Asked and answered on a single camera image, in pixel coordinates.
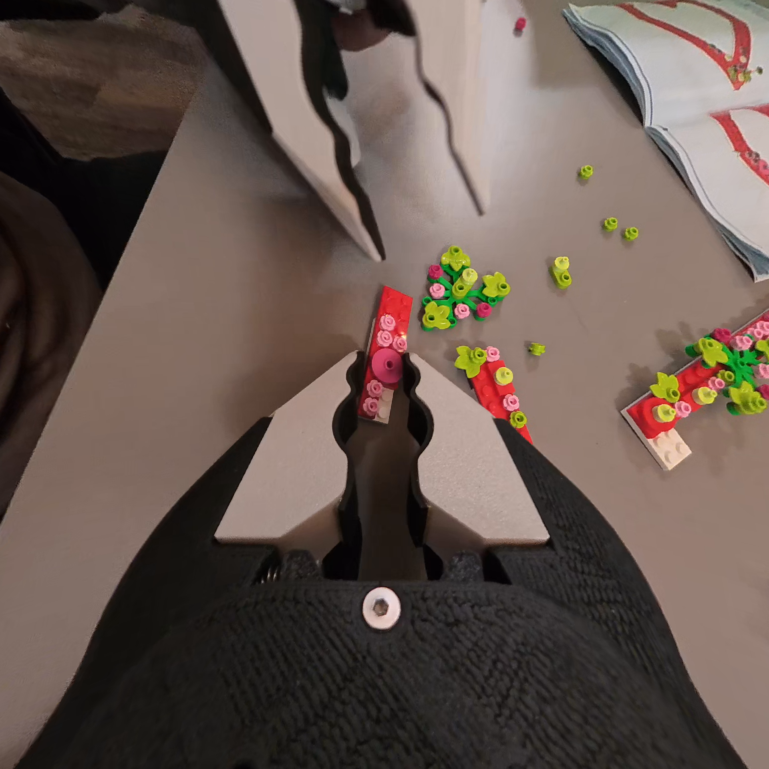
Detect green lego flower cluster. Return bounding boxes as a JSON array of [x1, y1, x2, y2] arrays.
[[419, 244, 512, 333]]

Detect red lego heart frame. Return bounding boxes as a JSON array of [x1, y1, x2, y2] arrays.
[[619, 309, 769, 471]]

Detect lego instruction booklet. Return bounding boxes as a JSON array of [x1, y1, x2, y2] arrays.
[[561, 0, 769, 284]]

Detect red lego strip lime leaves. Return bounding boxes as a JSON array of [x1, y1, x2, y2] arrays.
[[453, 344, 535, 446]]

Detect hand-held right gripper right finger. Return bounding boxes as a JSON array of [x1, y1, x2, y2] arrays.
[[401, 352, 551, 579]]

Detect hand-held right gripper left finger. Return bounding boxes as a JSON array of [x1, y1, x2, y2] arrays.
[[214, 351, 368, 579]]

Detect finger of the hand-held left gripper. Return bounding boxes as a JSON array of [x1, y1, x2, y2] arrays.
[[403, 0, 501, 217], [217, 0, 387, 264]]

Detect person's left hand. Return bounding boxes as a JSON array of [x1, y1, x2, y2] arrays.
[[332, 10, 393, 53]]

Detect red lego strip pink flowers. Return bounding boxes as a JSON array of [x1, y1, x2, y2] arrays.
[[357, 285, 416, 425]]

